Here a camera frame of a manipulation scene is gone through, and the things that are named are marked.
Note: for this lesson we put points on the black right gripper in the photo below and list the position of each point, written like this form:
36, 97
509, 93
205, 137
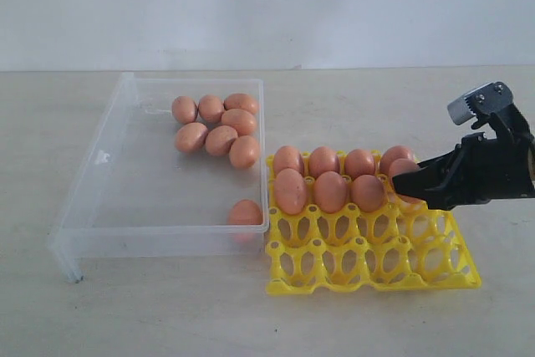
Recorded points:
477, 171

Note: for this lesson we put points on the brown egg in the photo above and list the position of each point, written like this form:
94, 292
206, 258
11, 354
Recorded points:
241, 101
244, 213
191, 137
290, 191
288, 157
242, 121
368, 193
244, 152
321, 160
184, 109
401, 166
392, 154
211, 108
219, 140
359, 162
330, 192

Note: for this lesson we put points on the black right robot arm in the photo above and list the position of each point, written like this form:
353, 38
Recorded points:
477, 171

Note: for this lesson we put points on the yellow plastic egg tray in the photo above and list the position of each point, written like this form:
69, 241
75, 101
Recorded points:
401, 246

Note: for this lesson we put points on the clear plastic container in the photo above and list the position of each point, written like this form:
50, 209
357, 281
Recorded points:
136, 196

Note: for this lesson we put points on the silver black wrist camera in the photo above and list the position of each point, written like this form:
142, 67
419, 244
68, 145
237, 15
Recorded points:
491, 104

